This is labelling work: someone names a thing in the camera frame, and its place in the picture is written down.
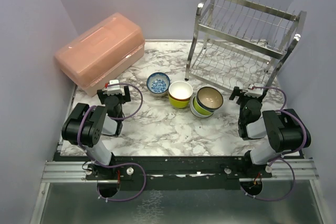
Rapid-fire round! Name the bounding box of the dark teal beige bowl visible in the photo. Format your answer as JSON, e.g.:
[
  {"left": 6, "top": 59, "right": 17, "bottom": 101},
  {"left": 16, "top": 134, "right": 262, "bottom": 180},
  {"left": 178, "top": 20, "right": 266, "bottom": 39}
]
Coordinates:
[{"left": 196, "top": 87, "right": 224, "bottom": 112}]

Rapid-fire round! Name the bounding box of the lime green white bowl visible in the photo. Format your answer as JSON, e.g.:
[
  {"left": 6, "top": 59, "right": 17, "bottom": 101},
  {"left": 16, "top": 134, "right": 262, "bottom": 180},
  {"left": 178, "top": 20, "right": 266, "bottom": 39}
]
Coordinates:
[{"left": 193, "top": 96, "right": 213, "bottom": 116}]

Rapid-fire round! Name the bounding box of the stainless steel dish rack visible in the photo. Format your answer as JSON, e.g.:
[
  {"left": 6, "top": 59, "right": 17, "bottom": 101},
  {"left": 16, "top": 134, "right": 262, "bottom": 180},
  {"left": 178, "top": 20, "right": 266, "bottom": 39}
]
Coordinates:
[{"left": 185, "top": 0, "right": 307, "bottom": 92}]

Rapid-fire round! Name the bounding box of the white orange bowl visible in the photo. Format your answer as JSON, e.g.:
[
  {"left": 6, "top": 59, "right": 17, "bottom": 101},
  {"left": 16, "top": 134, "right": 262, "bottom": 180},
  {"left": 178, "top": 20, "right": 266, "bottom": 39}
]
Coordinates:
[{"left": 169, "top": 81, "right": 193, "bottom": 101}]

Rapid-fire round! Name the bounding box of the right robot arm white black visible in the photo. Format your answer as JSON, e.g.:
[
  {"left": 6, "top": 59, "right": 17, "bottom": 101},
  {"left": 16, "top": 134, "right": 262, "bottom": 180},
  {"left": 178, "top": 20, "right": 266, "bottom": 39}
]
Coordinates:
[{"left": 229, "top": 84, "right": 311, "bottom": 177}]

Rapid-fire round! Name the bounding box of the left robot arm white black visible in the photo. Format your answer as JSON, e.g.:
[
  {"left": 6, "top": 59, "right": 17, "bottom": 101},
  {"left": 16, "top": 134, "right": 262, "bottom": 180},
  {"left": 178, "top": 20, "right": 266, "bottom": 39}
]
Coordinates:
[{"left": 61, "top": 86, "right": 131, "bottom": 179}]

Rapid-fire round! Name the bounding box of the blue white patterned bowl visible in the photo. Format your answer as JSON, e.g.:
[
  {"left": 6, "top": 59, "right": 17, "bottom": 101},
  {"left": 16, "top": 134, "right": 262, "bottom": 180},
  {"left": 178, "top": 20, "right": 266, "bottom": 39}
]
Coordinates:
[{"left": 146, "top": 72, "right": 171, "bottom": 97}]

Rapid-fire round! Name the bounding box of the pink plastic storage box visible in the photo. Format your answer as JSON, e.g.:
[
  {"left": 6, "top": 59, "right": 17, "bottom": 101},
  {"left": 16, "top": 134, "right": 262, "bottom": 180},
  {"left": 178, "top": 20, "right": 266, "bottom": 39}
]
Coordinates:
[{"left": 55, "top": 13, "right": 145, "bottom": 97}]

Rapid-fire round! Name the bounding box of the white grey bottom bowl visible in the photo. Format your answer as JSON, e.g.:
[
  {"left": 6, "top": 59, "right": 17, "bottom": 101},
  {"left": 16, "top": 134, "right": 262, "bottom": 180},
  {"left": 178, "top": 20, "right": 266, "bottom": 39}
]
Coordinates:
[{"left": 190, "top": 98, "right": 210, "bottom": 118}]

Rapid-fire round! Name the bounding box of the yellow-green bottom bowl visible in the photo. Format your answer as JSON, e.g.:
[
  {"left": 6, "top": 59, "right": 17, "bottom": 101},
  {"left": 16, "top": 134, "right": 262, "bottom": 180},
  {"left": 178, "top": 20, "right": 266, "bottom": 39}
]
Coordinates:
[{"left": 169, "top": 94, "right": 191, "bottom": 109}]

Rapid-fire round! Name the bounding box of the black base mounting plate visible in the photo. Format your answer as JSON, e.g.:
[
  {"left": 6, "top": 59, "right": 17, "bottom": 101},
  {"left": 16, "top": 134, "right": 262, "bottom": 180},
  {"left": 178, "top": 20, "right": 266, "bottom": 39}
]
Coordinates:
[{"left": 54, "top": 153, "right": 307, "bottom": 197}]

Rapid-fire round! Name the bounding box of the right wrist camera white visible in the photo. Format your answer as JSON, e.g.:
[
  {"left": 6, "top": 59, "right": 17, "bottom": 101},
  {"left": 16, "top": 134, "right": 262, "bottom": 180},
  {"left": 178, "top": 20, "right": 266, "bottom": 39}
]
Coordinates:
[{"left": 244, "top": 83, "right": 263, "bottom": 98}]

